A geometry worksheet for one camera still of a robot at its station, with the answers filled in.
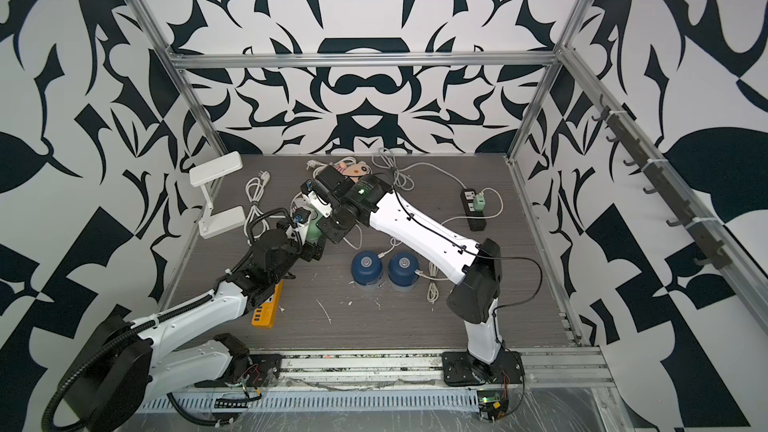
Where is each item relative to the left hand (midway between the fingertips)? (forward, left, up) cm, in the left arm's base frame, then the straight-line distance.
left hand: (309, 218), depth 84 cm
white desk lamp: (+10, +29, +8) cm, 31 cm away
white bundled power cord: (+23, +25, -14) cm, 36 cm away
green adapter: (+10, -52, -9) cm, 54 cm away
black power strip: (+15, -50, -13) cm, 54 cm away
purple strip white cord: (+36, -23, -14) cm, 45 cm away
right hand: (-5, -7, +7) cm, 11 cm away
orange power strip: (-22, +12, -13) cm, 28 cm away
